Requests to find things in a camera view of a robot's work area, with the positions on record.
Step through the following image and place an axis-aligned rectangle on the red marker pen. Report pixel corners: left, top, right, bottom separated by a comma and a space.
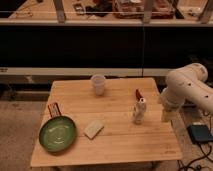
135, 89, 142, 100

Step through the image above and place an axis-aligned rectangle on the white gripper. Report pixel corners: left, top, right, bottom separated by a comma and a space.
161, 108, 179, 122

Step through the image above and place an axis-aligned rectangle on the white figurine bottle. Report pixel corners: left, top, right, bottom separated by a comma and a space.
133, 98, 147, 124

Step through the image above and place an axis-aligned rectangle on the beige sponge block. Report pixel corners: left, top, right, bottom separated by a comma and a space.
84, 121, 104, 140

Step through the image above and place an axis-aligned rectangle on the dark blue box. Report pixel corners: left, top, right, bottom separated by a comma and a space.
187, 125, 213, 144

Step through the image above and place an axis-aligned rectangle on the wooden table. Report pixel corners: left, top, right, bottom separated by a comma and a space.
31, 78, 182, 167

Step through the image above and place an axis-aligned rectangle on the red tray on shelf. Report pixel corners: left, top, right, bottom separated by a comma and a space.
112, 0, 174, 19

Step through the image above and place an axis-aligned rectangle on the black cable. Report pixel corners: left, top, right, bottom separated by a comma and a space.
178, 141, 213, 171

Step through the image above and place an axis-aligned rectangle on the white ceramic cup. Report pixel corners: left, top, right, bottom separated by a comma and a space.
91, 74, 106, 96

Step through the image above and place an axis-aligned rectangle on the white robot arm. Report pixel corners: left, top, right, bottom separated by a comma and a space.
159, 63, 213, 122

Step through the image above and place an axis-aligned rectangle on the black phone on shelf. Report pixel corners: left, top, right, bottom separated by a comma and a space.
73, 3, 85, 15

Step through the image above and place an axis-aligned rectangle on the green ceramic bowl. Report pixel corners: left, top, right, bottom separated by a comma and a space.
39, 116, 77, 152

